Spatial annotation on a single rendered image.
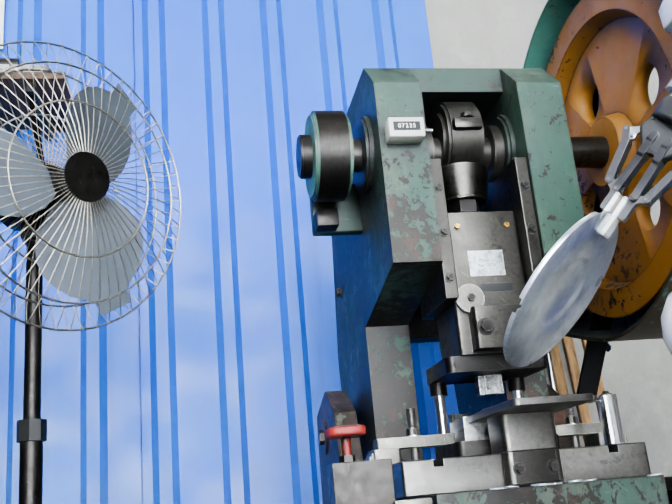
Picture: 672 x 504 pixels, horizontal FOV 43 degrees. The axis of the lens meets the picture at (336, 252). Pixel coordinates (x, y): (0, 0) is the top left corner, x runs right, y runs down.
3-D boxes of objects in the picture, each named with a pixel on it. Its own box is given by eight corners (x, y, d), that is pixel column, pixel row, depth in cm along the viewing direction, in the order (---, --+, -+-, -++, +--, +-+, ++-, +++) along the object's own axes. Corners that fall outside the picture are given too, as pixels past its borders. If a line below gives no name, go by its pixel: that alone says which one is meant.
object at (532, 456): (609, 475, 134) (594, 389, 138) (524, 483, 131) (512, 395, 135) (547, 483, 157) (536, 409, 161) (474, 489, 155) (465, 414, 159)
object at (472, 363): (552, 379, 161) (547, 350, 162) (450, 386, 157) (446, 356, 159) (521, 392, 176) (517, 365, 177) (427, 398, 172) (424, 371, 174)
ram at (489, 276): (545, 346, 157) (521, 195, 166) (467, 350, 154) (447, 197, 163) (512, 362, 173) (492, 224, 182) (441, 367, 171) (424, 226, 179)
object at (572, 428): (628, 446, 164) (618, 392, 167) (546, 452, 161) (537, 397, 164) (614, 448, 170) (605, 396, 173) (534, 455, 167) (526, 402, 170)
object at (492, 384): (505, 392, 164) (503, 373, 165) (481, 394, 163) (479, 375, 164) (500, 395, 167) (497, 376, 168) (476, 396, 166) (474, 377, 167)
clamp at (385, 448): (459, 459, 158) (452, 403, 161) (370, 467, 155) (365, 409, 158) (450, 462, 164) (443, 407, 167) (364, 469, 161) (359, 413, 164)
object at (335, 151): (384, 198, 165) (372, 94, 171) (325, 199, 163) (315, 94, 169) (362, 235, 186) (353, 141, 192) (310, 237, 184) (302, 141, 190)
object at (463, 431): (542, 435, 160) (539, 411, 161) (465, 441, 157) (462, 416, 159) (525, 440, 168) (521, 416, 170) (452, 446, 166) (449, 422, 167)
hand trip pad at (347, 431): (371, 473, 132) (367, 423, 134) (333, 476, 131) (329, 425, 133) (363, 475, 138) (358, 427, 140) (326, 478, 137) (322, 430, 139)
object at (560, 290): (559, 221, 120) (555, 218, 121) (483, 385, 132) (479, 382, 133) (640, 205, 142) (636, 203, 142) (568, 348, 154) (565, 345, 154)
